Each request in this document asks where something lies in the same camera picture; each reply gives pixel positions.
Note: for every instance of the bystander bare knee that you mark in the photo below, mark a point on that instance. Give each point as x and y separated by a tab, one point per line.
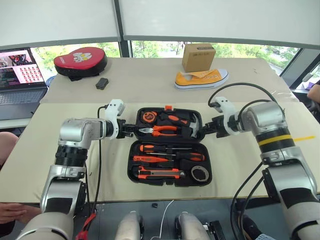
7	147

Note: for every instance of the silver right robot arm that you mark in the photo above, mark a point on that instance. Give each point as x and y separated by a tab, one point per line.
270	120

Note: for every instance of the red black punching pad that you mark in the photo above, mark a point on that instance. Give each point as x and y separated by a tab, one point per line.
80	61

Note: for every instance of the white side desk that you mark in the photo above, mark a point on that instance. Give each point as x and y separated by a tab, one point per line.
12	123

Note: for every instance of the black floor device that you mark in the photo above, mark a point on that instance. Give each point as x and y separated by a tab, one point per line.
216	230

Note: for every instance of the yellow tape strip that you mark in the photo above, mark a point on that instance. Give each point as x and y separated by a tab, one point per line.
303	138

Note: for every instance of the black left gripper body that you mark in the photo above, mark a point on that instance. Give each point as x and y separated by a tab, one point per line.
122	130

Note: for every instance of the grey rounded robot leg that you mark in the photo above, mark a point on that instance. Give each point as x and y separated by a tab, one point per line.
127	225
191	226

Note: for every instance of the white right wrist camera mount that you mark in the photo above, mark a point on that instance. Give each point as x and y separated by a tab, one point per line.
226	107

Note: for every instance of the black plastic tool case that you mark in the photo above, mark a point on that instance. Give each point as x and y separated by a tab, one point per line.
170	162

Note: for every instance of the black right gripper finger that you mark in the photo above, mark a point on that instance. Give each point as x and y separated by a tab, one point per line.
205	125
207	132

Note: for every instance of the dark window frame post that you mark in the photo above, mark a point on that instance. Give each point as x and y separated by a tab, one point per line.
125	48

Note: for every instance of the small black box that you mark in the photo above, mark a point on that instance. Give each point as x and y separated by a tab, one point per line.
102	83

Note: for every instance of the black electrical tape roll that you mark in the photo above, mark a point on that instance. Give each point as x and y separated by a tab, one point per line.
193	172

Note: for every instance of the orange black tape measure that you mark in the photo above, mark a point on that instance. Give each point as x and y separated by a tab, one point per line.
149	116

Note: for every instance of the brown cardboard box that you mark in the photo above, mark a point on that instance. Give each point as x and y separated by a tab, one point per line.
198	57

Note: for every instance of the orange voltage tester pen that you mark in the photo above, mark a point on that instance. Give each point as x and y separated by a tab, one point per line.
147	159

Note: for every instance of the orange black utility knife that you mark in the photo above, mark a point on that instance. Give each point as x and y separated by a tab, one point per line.
157	173

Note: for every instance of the small black floor object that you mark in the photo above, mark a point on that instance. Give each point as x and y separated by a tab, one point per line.
154	205

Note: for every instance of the white roller blind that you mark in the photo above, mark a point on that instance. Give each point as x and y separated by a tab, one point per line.
220	20
57	20

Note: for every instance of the blue round object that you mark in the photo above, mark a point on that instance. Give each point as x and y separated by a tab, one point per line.
50	80

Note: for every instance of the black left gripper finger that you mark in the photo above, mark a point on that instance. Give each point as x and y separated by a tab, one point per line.
128	134
131	126

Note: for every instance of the yellow canvas sneaker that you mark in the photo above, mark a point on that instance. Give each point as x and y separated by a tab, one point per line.
201	79

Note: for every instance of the bystander bare hand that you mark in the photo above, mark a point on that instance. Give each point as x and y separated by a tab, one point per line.
11	212

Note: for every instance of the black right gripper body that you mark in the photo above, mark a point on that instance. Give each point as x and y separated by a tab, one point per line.
218	126

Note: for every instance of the orange black screwdriver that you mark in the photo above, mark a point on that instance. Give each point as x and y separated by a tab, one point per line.
192	156
150	148

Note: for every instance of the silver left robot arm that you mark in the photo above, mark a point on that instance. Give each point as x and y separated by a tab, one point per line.
75	130

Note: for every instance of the grey open laptop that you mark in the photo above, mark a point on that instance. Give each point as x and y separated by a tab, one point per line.
21	80

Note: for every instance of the black shoe on floor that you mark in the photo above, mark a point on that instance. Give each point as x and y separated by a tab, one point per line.
250	228

